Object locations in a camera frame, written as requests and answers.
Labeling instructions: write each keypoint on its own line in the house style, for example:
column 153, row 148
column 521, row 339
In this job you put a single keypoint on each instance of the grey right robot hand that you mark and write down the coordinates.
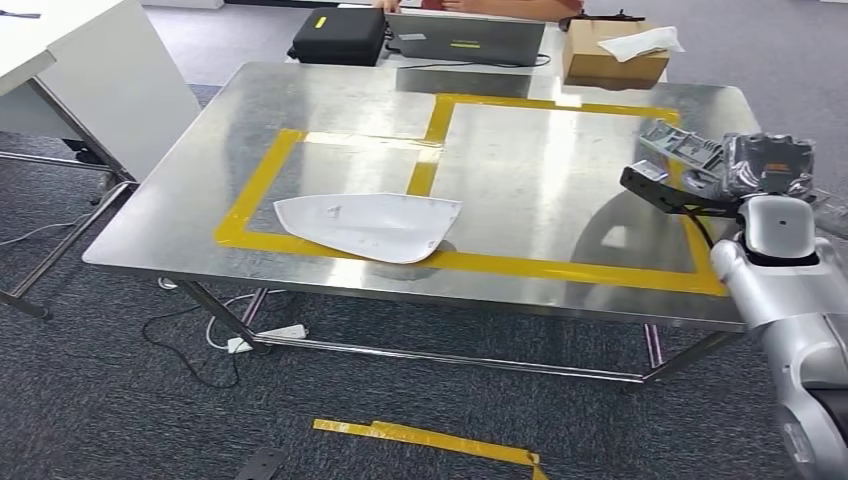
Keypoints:
column 768, row 166

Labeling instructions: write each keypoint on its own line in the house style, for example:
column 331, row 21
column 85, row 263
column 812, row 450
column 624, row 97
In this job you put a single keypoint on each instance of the person's hand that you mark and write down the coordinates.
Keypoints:
column 386, row 5

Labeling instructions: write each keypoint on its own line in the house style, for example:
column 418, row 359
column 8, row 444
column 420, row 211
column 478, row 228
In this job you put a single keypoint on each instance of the silver wheel hubcap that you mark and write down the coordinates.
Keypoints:
column 676, row 146

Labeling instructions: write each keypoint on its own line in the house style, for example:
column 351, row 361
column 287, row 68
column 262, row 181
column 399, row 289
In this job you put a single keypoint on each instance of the white mirror cover part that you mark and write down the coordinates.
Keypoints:
column 371, row 228

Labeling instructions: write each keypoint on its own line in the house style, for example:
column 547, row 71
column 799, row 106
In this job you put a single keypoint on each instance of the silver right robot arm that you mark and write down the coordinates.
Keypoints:
column 782, row 298

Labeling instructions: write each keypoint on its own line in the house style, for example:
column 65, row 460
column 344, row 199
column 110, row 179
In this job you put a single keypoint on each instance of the person's forearm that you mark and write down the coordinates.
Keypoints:
column 517, row 8

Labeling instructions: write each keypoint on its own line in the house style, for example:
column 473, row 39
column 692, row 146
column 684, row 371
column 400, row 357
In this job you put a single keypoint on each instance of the stainless steel workbench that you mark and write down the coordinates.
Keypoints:
column 530, row 199

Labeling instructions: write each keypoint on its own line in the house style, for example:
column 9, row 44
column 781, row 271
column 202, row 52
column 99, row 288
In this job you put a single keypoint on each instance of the person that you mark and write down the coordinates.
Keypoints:
column 432, row 3

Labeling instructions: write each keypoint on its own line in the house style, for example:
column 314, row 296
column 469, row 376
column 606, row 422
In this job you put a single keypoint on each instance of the black carrying case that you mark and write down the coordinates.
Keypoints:
column 338, row 36

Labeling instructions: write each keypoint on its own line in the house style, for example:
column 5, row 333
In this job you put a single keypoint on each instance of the grey laptop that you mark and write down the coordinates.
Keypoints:
column 464, row 40

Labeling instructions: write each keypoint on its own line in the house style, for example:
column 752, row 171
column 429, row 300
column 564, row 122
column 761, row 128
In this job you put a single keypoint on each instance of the white office desk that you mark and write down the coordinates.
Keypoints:
column 555, row 46

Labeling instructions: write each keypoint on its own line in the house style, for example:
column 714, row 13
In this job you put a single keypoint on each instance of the white tissue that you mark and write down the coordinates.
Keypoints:
column 639, row 43

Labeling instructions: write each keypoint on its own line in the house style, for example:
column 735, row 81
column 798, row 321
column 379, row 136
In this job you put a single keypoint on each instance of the small black device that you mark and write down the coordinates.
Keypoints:
column 576, row 21

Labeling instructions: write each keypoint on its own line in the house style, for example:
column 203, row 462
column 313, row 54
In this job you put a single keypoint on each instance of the brown cardboard box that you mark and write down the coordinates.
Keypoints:
column 596, row 66

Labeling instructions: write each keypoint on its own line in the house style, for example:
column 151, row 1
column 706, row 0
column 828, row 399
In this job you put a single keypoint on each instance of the white side desk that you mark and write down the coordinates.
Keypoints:
column 99, row 79

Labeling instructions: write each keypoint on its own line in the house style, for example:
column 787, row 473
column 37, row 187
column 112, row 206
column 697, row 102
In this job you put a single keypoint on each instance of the white power strip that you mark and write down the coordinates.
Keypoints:
column 285, row 332

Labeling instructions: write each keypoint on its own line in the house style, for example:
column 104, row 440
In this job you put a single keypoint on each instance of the dark flat strip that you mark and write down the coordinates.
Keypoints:
column 20, row 14

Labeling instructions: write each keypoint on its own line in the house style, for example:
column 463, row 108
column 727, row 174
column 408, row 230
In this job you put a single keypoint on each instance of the yellow floor tape strip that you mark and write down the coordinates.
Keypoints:
column 430, row 438

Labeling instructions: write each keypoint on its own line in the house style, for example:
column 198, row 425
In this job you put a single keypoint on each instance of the black robot foot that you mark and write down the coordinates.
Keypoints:
column 262, row 464

